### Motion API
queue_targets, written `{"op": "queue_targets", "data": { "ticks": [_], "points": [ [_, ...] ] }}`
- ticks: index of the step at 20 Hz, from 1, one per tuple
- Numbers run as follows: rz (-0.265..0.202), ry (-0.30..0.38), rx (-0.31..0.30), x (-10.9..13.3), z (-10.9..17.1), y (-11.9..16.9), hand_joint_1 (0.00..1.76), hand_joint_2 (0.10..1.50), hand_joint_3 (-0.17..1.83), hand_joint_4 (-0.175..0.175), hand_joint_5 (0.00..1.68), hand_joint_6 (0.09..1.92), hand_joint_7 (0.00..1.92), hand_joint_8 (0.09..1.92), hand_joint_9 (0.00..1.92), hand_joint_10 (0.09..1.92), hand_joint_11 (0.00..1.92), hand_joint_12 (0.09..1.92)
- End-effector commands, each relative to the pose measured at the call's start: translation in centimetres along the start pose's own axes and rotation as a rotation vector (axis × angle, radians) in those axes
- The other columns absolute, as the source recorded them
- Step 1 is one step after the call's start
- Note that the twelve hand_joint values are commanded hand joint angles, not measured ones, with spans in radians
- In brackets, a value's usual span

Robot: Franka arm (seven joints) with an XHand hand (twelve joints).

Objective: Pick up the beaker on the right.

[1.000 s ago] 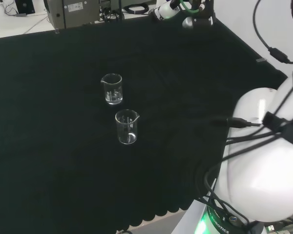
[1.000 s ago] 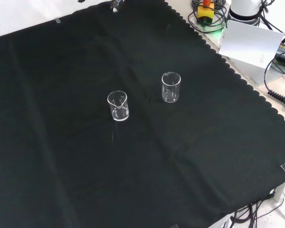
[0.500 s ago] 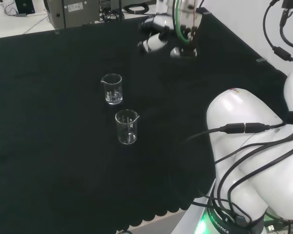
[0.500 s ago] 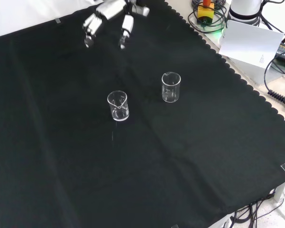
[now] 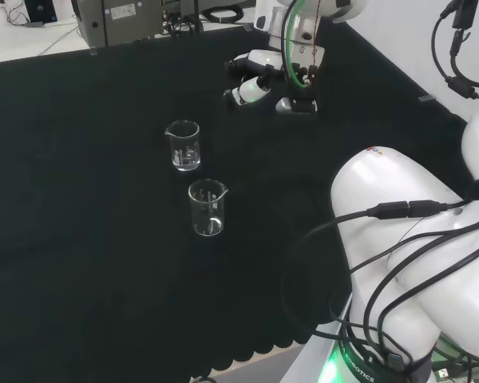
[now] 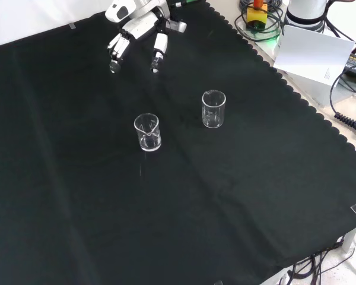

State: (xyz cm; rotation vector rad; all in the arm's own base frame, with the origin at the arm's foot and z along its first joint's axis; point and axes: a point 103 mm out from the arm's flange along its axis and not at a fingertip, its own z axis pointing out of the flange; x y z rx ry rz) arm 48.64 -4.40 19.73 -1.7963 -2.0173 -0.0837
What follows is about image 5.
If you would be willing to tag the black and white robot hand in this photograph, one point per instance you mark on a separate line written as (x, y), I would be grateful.
(303, 99)

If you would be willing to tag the clear glass beaker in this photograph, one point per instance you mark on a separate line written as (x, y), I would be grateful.
(185, 159)
(207, 227)

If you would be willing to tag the clear cloth clip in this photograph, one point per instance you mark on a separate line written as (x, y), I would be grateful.
(426, 99)
(93, 51)
(247, 27)

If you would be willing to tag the grey metal cabinet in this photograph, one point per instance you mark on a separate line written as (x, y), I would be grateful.
(119, 24)

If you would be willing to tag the black bench cloth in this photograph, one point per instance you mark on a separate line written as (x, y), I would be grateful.
(64, 199)

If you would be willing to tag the black computer tower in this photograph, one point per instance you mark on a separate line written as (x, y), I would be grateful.
(40, 10)

